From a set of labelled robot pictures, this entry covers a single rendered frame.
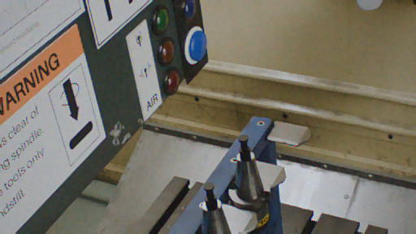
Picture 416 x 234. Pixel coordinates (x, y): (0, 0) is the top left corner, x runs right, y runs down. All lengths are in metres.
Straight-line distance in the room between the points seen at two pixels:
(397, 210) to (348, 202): 0.11
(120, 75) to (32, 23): 0.12
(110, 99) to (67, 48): 0.08
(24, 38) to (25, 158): 0.09
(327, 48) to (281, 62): 0.12
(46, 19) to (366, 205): 1.23
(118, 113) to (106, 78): 0.04
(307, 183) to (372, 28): 0.43
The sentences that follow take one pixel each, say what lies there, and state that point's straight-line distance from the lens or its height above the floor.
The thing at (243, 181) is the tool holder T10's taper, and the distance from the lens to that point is 1.07.
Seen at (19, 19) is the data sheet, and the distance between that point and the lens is 0.49.
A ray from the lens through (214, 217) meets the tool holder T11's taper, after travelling 0.99.
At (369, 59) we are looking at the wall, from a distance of 1.50.
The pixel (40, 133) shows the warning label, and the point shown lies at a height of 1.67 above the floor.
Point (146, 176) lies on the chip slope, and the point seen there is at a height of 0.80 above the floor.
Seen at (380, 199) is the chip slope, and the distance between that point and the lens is 1.66.
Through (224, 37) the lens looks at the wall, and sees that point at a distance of 1.61.
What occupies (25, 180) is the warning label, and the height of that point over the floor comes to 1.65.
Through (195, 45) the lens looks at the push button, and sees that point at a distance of 0.68.
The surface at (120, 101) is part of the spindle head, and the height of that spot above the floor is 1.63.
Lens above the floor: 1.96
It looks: 35 degrees down
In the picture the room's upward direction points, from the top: 9 degrees counter-clockwise
